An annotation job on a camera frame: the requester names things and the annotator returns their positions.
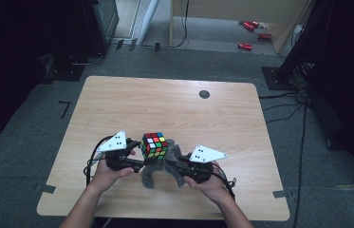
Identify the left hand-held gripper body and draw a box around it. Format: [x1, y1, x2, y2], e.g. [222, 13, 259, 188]
[96, 129, 135, 172]

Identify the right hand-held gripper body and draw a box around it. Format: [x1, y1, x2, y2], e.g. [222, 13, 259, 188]
[178, 143, 229, 185]

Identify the grey fuzzy cloth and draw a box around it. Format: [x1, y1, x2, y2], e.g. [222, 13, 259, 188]
[140, 138, 188, 190]

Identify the multicoloured puzzle cube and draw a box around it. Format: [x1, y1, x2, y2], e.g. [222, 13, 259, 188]
[140, 131, 170, 162]

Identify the person's left hand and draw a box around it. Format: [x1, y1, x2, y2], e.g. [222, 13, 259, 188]
[86, 147, 137, 195]

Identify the person's right hand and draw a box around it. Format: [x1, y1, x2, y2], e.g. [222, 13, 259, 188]
[182, 161, 234, 205]

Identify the black tape corner mark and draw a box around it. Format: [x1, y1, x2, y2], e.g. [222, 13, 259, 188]
[58, 100, 72, 120]

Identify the black flat stand base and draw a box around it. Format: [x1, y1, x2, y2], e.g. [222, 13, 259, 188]
[40, 52, 87, 85]

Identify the black metal stand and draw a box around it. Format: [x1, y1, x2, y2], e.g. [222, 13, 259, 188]
[261, 0, 337, 91]

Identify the black cabinet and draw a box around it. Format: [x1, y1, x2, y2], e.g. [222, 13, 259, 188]
[81, 0, 121, 55]

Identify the white panel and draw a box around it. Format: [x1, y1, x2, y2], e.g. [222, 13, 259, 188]
[138, 0, 161, 44]

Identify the light wooden shelf unit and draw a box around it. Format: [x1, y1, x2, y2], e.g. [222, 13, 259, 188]
[168, 0, 312, 55]

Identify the left hand-held gripper cable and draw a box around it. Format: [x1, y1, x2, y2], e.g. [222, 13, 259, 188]
[83, 135, 115, 187]

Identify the hand-held gripper cable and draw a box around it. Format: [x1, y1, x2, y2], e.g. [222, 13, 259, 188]
[83, 135, 115, 187]
[212, 170, 238, 201]

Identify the right hand-held gripper cable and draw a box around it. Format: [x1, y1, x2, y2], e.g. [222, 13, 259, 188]
[212, 170, 238, 201]

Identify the long black floor cable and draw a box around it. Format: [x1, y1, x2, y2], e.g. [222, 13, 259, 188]
[292, 100, 309, 228]

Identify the hanging black cable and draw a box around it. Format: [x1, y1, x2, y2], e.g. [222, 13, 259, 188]
[164, 0, 191, 49]

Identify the bundle of cables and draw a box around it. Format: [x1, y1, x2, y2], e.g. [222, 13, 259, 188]
[289, 59, 316, 93]

